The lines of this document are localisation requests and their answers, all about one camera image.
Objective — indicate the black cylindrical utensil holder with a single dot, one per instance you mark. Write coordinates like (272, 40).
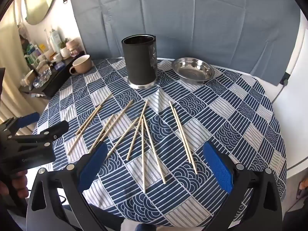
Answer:
(138, 62)

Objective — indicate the wall power outlet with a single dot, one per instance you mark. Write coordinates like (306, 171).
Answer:
(285, 78)

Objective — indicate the group of wooden chopsticks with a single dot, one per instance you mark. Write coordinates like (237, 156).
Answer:
(143, 154)

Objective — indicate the round wall mirror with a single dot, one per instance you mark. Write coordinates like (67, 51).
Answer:
(41, 0)

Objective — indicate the white lotion bottle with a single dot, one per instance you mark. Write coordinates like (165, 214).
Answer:
(55, 39)

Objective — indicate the crystal glass dish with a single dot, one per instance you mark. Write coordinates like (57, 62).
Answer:
(42, 77)

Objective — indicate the black side shelf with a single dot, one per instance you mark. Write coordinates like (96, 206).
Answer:
(55, 81)

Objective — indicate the person's left hand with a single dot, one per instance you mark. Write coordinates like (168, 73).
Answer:
(20, 185)

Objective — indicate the pink glass jar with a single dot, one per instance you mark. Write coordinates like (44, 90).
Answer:
(73, 49)

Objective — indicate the beige ceramic mug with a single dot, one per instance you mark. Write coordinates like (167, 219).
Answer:
(83, 65)

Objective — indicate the grey-blue cloth backdrop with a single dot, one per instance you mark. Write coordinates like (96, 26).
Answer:
(192, 16)

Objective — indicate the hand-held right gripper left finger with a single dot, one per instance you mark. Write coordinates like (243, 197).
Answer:
(93, 167)

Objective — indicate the beige curtain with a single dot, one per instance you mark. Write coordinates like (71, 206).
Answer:
(9, 65)

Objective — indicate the stainless steel bowl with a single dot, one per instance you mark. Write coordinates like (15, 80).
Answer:
(192, 69)

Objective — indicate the blue white patterned tablecloth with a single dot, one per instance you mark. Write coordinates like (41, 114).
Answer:
(216, 115)

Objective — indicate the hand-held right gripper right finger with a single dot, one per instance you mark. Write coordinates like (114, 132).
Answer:
(219, 170)

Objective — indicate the small plant in white pot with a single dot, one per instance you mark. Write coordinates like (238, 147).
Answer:
(64, 51)

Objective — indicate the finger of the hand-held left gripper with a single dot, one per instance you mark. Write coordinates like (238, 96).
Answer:
(28, 120)
(54, 131)

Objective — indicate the clutter of toiletry packets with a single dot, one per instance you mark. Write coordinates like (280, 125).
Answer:
(36, 53)

